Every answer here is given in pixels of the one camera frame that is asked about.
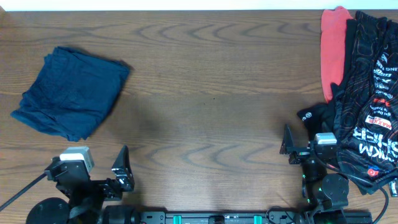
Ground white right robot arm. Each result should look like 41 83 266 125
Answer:
279 125 373 224

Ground dark navy shorts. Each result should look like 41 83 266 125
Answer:
11 47 131 142

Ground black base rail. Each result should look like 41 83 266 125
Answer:
130 206 373 224

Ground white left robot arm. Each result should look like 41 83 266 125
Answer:
25 146 141 224

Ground red orange cloth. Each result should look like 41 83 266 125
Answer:
320 6 352 102

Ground black printed garment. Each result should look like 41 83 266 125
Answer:
297 11 397 195

